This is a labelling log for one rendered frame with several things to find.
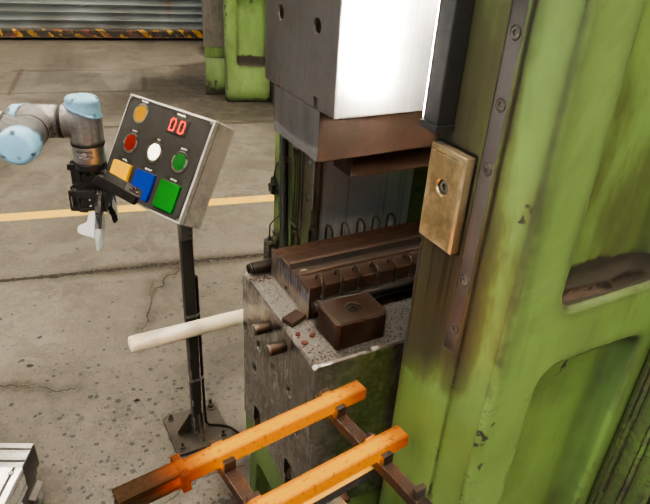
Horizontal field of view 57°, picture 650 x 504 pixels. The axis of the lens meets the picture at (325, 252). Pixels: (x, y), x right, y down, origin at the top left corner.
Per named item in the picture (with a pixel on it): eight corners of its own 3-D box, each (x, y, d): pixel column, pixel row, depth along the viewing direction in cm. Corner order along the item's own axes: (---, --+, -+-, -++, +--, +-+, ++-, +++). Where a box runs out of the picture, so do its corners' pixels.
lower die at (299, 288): (308, 319, 128) (310, 285, 124) (270, 273, 143) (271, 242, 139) (461, 278, 146) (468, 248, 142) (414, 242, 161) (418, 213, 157)
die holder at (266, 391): (304, 518, 136) (314, 367, 114) (243, 409, 165) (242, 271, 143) (491, 439, 160) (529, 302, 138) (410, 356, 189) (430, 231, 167)
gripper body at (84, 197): (81, 200, 149) (74, 154, 143) (116, 202, 149) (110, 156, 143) (71, 214, 142) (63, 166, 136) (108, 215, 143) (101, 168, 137)
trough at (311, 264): (299, 279, 128) (299, 274, 127) (289, 267, 132) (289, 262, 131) (454, 244, 146) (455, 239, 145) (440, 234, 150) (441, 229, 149)
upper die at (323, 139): (316, 162, 110) (319, 112, 106) (273, 129, 125) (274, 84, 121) (490, 139, 128) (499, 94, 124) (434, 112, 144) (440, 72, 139)
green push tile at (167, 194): (170, 214, 153) (180, 186, 153) (151, 205, 157) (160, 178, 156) (175, 215, 155) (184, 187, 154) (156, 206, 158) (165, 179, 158)
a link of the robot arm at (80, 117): (62, 91, 135) (102, 91, 136) (70, 137, 140) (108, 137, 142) (55, 100, 128) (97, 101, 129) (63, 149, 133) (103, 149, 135)
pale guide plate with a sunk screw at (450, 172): (448, 255, 100) (466, 159, 92) (417, 232, 107) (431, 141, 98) (458, 253, 101) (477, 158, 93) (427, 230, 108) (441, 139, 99)
